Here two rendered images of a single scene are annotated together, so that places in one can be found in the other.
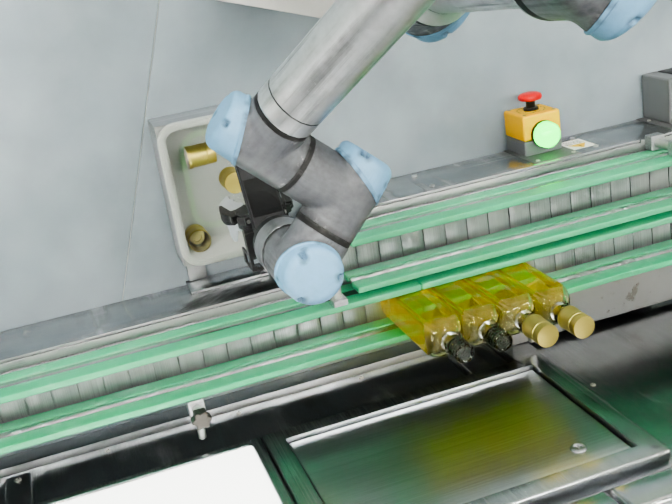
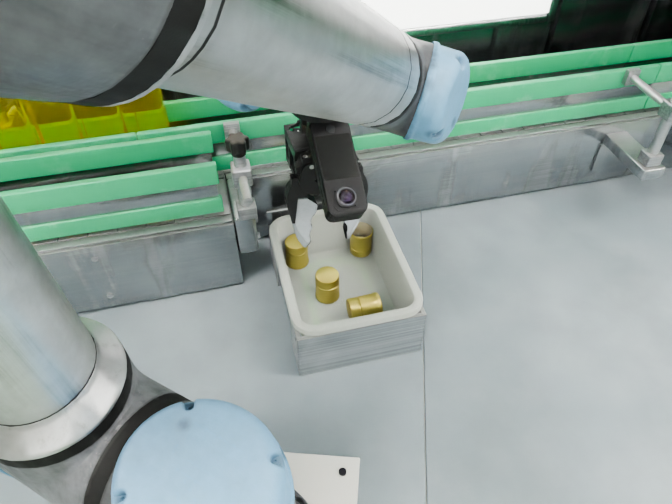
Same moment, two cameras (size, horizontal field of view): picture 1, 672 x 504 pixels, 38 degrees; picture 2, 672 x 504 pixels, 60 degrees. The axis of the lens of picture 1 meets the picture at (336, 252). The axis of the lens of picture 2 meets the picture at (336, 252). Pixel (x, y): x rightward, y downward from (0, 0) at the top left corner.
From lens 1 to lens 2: 94 cm
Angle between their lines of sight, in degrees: 34
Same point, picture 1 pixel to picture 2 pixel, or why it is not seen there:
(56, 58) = (533, 405)
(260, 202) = (340, 149)
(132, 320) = (425, 164)
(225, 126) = (457, 62)
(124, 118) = (445, 350)
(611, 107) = not seen: outside the picture
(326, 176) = not seen: hidden behind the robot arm
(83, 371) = (480, 97)
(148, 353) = not seen: hidden behind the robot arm
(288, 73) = (395, 44)
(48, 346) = (499, 144)
